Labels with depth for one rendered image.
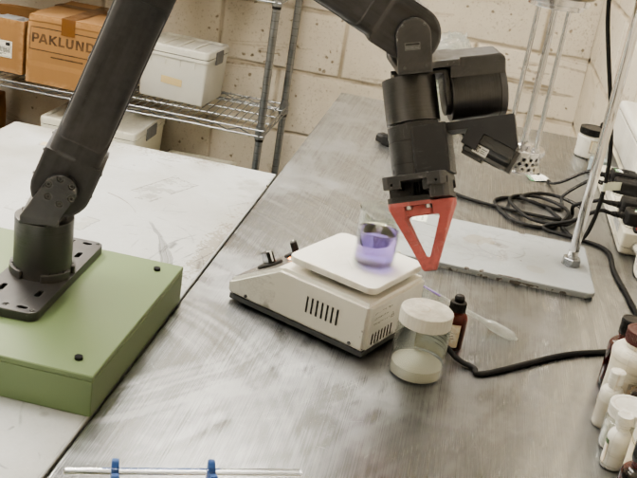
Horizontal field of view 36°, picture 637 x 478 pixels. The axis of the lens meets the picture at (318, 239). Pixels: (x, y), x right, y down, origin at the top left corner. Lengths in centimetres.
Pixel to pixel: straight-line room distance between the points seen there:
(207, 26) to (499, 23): 103
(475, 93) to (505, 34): 243
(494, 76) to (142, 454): 51
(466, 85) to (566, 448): 39
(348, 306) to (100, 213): 47
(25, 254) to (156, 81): 233
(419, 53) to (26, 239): 45
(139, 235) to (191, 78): 199
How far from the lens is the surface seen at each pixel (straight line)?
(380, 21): 99
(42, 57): 339
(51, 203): 103
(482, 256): 145
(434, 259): 102
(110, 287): 110
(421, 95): 102
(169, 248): 133
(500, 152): 101
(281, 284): 114
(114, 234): 135
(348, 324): 110
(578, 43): 347
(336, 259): 114
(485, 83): 103
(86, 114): 101
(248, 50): 358
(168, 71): 334
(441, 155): 100
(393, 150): 102
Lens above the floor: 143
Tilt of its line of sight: 22 degrees down
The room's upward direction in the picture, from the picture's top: 9 degrees clockwise
